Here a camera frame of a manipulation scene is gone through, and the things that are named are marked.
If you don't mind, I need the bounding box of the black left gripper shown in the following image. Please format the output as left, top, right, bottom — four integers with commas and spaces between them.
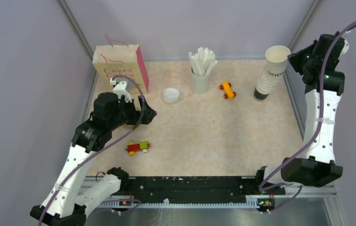
108, 95, 157, 130

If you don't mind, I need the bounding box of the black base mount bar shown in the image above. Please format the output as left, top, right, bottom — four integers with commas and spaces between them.
112, 175, 286, 205

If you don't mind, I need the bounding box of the stack of paper cups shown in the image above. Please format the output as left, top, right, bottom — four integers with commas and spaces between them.
253, 71, 285, 102

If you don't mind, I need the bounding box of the red green toy car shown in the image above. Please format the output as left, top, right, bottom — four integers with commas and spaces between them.
126, 140, 151, 156

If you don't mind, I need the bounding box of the white paper cup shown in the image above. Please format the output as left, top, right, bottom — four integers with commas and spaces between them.
264, 45, 291, 77

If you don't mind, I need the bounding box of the paper cakes gift bag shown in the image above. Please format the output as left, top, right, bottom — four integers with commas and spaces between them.
92, 35, 150, 94

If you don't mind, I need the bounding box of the orange toy car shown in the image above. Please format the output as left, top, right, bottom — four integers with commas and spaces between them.
219, 81, 237, 99

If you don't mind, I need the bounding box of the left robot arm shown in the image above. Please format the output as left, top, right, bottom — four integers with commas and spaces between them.
30, 92, 157, 226

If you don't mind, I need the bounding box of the stack of white lids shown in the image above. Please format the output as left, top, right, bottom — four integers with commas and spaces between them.
162, 88, 180, 104

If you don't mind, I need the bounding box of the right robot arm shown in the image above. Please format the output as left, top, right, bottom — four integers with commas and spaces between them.
254, 34, 348, 194

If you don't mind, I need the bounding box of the white straw holder cup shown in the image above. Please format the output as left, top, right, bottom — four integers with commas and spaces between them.
190, 68, 210, 95

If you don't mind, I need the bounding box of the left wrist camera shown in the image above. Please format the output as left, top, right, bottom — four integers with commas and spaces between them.
110, 78, 133, 103

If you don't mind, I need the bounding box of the aluminium frame rail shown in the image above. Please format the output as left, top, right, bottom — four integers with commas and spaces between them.
283, 69, 306, 138

